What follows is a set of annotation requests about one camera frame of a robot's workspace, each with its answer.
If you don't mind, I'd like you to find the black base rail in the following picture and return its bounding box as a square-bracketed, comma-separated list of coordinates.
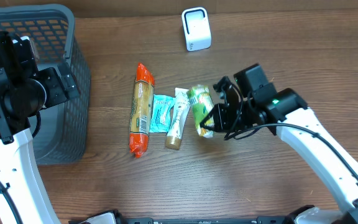
[68, 210, 289, 224]

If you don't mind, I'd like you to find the teal snack packet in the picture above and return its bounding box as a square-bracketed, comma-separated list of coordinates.
[150, 95, 175, 133]

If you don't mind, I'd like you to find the white floral cream tube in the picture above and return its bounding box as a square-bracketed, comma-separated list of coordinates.
[165, 88, 190, 150]

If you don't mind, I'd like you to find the green jasmine tea pouch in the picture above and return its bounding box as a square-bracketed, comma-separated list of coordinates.
[186, 85, 214, 138]

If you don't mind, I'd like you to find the white barcode scanner stand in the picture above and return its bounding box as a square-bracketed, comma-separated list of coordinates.
[181, 7, 212, 52]

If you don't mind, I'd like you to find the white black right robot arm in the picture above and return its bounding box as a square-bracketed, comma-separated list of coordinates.
[200, 64, 358, 223]

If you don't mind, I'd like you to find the orange spaghetti pasta packet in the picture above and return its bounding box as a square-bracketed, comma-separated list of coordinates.
[129, 63, 155, 158]

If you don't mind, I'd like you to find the grey plastic shopping basket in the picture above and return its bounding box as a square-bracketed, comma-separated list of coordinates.
[0, 4, 91, 165]

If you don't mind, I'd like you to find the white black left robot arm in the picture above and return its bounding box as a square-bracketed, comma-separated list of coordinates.
[0, 31, 80, 223]

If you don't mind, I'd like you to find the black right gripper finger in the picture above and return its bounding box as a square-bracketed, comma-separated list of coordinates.
[200, 104, 219, 128]
[203, 124, 226, 133]

